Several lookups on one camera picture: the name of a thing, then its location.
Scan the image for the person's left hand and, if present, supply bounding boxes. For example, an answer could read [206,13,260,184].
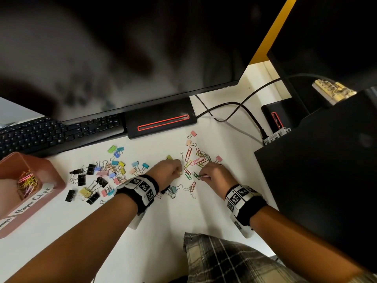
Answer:
[146,159,183,192]

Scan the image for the person's right hand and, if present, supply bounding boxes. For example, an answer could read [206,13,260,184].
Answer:
[199,162,239,201]

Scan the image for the person's right forearm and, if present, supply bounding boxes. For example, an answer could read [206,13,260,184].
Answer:
[250,206,369,283]

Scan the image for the person's left forearm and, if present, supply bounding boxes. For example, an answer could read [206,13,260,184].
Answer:
[6,194,139,283]

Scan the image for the pile of coloured paper clips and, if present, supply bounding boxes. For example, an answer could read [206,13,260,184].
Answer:
[180,147,213,181]

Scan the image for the pink paper clip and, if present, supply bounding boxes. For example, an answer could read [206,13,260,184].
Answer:
[184,181,197,199]

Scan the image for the blue binder clip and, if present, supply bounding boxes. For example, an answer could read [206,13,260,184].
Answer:
[160,184,183,199]

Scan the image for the black marker wristband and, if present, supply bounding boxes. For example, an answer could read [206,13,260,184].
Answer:
[225,184,268,226]
[114,174,160,215]

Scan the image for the black monitor base red stripe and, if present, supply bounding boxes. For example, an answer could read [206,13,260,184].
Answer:
[123,97,198,140]

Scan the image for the pile of coloured binder clips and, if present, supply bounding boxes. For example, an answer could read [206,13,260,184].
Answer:
[65,145,151,205]

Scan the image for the white adapter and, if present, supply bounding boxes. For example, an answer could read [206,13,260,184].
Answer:
[263,127,292,146]

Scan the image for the plaid shorts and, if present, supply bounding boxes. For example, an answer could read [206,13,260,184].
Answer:
[183,232,307,283]

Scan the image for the black monitor stand red mark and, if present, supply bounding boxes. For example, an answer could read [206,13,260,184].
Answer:
[261,76,313,133]

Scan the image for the black computer case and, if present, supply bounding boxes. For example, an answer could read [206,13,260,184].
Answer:
[254,87,377,273]

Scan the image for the black keyboard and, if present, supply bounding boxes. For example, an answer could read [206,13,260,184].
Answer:
[0,113,126,160]

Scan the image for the pink plastic container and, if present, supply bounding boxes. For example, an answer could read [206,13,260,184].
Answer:
[0,152,66,240]

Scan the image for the large black monitor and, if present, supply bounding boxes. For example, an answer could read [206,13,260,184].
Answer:
[0,0,290,125]

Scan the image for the white handwritten label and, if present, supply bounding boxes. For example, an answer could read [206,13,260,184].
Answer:
[8,183,55,217]

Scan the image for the bunch of stored paper clips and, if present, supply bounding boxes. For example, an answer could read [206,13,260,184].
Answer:
[18,170,39,199]

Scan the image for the yellowish tag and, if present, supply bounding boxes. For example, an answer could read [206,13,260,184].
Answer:
[312,79,357,106]

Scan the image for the small black monitor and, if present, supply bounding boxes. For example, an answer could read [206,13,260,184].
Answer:
[266,0,377,95]

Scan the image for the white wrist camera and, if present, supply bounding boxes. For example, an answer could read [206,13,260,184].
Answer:
[128,211,146,230]
[231,215,255,239]

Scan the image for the black cable with plug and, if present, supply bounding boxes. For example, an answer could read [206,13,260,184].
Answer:
[196,102,269,140]

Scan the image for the long black cable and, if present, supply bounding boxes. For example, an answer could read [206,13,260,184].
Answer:
[195,73,337,123]

